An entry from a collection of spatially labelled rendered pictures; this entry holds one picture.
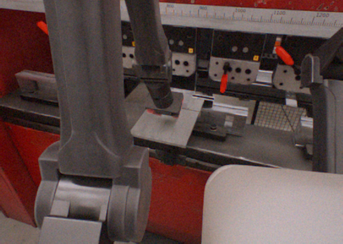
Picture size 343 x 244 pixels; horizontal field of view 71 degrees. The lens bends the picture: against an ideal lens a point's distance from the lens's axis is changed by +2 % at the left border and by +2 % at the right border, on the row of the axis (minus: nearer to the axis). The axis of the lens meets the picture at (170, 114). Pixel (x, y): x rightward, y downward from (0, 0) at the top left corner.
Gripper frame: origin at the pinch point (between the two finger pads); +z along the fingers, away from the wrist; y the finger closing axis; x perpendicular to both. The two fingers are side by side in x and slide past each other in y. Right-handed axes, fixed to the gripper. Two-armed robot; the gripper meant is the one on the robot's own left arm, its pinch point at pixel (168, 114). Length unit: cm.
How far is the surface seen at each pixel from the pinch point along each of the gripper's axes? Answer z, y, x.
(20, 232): 83, 95, 59
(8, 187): 51, 90, 35
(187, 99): 9.8, -2.0, -11.9
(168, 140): -1.6, -2.6, 9.1
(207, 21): -14.7, -7.5, -25.0
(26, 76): 12, 75, -12
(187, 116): 5.1, -4.7, -2.8
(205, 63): 20.0, -3.3, -36.8
